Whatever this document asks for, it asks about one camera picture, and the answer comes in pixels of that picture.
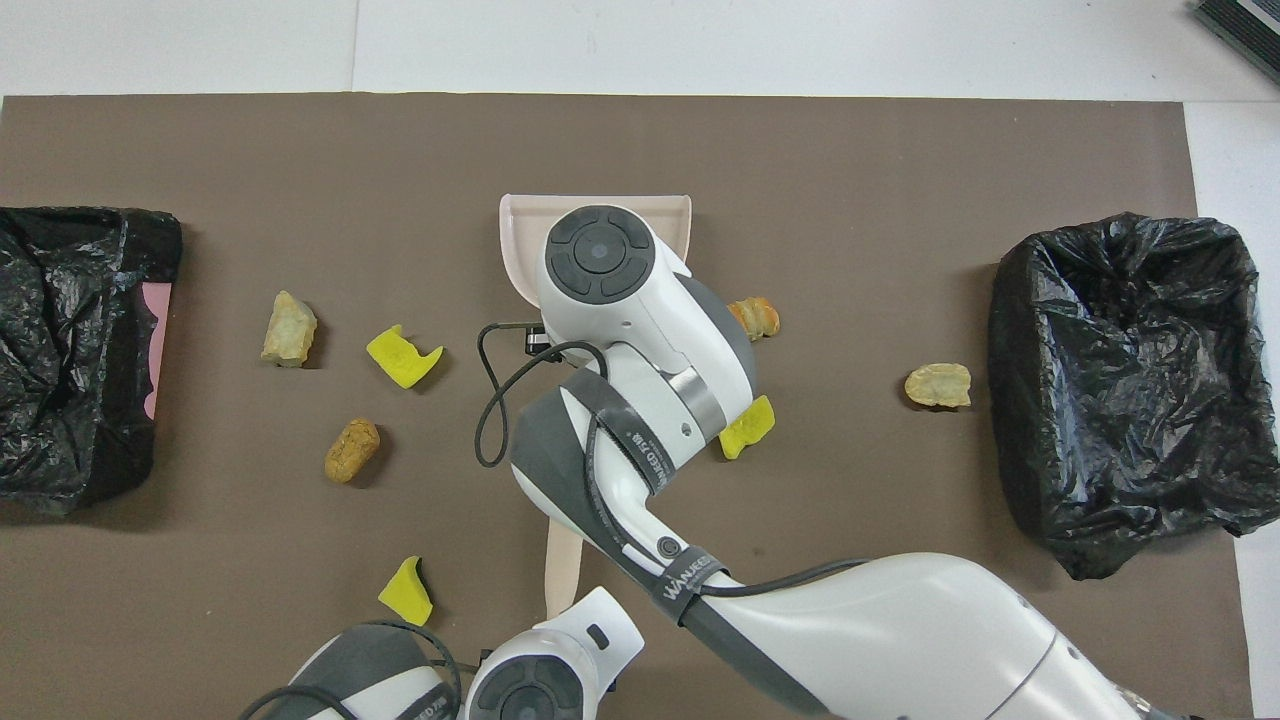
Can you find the beige plastic dustpan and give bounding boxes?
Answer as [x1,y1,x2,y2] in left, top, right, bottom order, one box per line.
[499,194,694,313]

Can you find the yellow notched foam piece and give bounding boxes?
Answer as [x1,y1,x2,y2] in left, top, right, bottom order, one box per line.
[365,324,445,390]

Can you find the brown cork-like foam piece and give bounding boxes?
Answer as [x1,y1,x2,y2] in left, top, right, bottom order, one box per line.
[324,418,382,484]

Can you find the orange striped foam piece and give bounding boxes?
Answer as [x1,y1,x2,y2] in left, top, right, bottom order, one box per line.
[727,296,781,342]

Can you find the beige hand brush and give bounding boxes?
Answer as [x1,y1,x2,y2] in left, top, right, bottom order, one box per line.
[544,513,584,621]

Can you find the yellow wavy foam piece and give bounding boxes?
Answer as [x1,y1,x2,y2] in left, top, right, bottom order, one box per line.
[719,395,776,461]

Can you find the pale beige foam chunk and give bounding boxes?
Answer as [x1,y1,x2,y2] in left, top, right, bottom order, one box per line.
[261,291,319,369]

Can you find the yellow curved foam piece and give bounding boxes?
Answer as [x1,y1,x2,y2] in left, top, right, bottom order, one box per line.
[377,556,434,632]

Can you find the pale beige foam piece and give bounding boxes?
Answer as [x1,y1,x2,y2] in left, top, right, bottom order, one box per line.
[904,363,973,410]

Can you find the pink bin with black bag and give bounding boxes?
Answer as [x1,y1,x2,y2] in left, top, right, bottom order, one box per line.
[0,206,184,517]

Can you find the bin lined with black bag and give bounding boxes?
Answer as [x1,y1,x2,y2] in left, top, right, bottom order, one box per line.
[988,212,1280,581]

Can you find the brown table mat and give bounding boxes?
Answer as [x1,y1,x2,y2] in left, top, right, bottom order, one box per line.
[0,93,1256,720]

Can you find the dark ribbed panel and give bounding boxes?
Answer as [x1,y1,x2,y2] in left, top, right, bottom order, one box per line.
[1193,0,1280,86]

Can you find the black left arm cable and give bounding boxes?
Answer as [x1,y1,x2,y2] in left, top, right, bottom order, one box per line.
[238,620,483,720]

